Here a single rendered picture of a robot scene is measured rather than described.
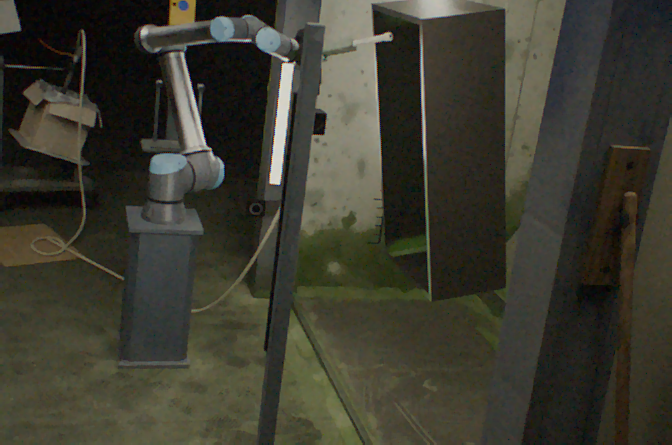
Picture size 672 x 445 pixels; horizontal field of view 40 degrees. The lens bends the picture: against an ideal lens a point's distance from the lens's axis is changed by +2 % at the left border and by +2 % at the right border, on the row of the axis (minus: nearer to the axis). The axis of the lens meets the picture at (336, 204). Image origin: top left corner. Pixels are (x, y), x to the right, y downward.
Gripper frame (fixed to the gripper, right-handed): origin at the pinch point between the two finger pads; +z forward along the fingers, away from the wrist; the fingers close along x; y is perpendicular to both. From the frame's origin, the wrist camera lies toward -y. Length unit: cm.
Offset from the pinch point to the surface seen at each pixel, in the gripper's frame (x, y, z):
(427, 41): 54, 3, -4
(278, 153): -64, 26, 55
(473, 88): 63, 17, 18
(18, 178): -277, 22, 60
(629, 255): 165, 98, -121
